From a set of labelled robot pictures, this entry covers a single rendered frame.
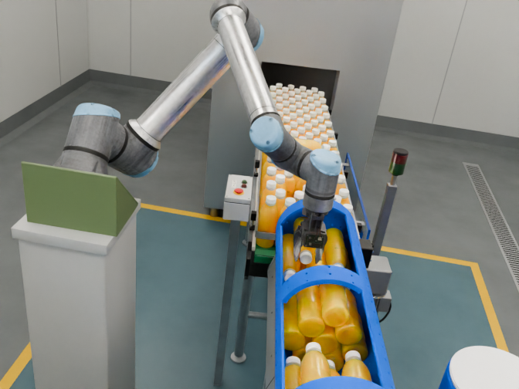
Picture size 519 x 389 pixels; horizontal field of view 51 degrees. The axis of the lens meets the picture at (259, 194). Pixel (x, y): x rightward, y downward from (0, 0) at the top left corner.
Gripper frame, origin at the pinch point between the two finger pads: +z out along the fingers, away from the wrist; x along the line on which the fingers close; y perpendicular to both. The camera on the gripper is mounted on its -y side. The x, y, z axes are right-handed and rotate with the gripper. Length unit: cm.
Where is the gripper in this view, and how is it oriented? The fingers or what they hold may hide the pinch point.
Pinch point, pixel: (306, 258)
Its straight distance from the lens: 175.5
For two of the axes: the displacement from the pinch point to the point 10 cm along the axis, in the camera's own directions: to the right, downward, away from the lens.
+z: -1.1, 8.8, 4.7
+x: 9.9, 1.1, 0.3
